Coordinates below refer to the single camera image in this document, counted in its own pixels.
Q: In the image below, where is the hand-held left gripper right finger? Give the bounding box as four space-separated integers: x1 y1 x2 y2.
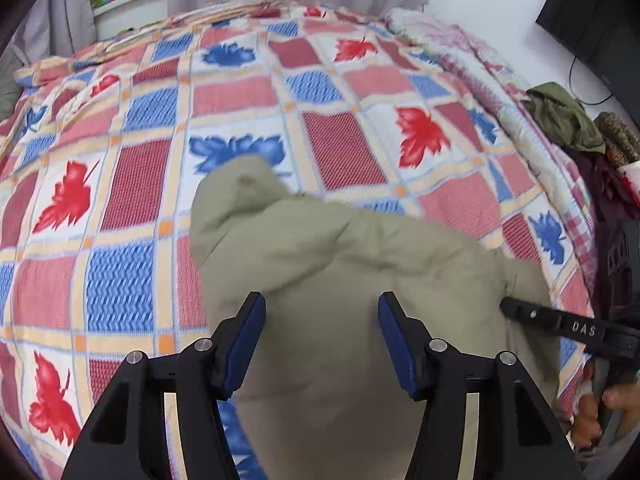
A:
377 291 586 480

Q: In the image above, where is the person's right hand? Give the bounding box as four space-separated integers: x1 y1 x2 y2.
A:
570 385 640 452

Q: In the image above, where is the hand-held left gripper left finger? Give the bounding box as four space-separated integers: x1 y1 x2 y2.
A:
60 291 267 480

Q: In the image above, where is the white shelf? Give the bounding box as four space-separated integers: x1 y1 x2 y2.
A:
92 0 170 42

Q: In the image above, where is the pink checked quilt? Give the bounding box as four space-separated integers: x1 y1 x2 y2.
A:
385 7 603 418

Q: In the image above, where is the leaf-print checked bed sheet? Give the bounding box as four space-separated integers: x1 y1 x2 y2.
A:
0 0 601 480

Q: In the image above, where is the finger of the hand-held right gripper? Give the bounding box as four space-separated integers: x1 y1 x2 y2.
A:
500 296 607 345

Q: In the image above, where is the black cable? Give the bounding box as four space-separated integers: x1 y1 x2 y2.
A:
567 55 615 107

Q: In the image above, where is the beige puffer jacket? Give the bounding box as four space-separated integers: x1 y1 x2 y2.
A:
190 155 561 480

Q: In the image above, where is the brown patterned cloth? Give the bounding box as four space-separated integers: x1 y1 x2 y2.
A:
594 111 640 167

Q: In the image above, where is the dark red cloth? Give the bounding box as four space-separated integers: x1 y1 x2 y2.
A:
562 144 633 241

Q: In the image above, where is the olive green cloth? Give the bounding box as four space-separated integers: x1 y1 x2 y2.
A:
522 81 607 156

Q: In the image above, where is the black monitor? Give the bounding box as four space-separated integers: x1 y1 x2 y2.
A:
535 0 640 128

